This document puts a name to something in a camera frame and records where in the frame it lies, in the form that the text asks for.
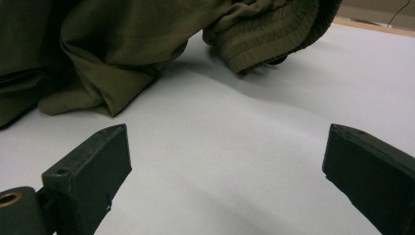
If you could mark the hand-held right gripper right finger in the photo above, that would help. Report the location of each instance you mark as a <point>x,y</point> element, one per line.
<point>375,176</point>

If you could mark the olive green pants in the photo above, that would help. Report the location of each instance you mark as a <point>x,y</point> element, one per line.
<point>107,45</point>

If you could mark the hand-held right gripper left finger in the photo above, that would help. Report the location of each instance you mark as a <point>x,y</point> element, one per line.
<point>94,169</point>

